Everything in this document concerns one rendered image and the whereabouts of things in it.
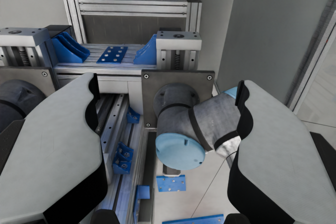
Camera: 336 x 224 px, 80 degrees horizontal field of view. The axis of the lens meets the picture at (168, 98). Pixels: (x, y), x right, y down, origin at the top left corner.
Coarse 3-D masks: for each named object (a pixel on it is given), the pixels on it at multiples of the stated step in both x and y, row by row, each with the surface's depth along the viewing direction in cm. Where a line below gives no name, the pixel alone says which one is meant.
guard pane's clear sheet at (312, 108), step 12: (324, 48) 59; (324, 60) 59; (312, 72) 64; (324, 72) 59; (312, 84) 63; (324, 84) 59; (300, 96) 69; (312, 96) 63; (324, 96) 59; (300, 108) 68; (312, 108) 63; (324, 108) 58; (312, 120) 63; (324, 120) 58; (324, 132) 58
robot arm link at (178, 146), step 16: (176, 112) 52; (192, 112) 48; (160, 128) 50; (176, 128) 47; (192, 128) 46; (160, 144) 46; (176, 144) 44; (192, 144) 44; (208, 144) 46; (160, 160) 49; (176, 160) 48; (192, 160) 47
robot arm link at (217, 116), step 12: (216, 96) 47; (228, 96) 45; (204, 108) 46; (216, 108) 45; (228, 108) 43; (204, 120) 45; (216, 120) 44; (228, 120) 42; (204, 132) 45; (216, 132) 43; (228, 132) 41; (216, 144) 43; (228, 144) 41; (228, 156) 42
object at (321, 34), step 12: (324, 12) 58; (324, 24) 58; (312, 36) 62; (324, 36) 58; (312, 48) 63; (312, 60) 62; (300, 72) 67; (216, 84) 171; (300, 84) 67; (288, 96) 72
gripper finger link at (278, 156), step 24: (240, 96) 11; (264, 96) 10; (240, 120) 9; (264, 120) 8; (288, 120) 8; (240, 144) 7; (264, 144) 7; (288, 144) 7; (312, 144) 7; (240, 168) 6; (264, 168) 6; (288, 168) 6; (312, 168) 6; (240, 192) 6; (264, 192) 5; (288, 192) 5; (312, 192) 5; (264, 216) 6; (288, 216) 5; (312, 216) 5
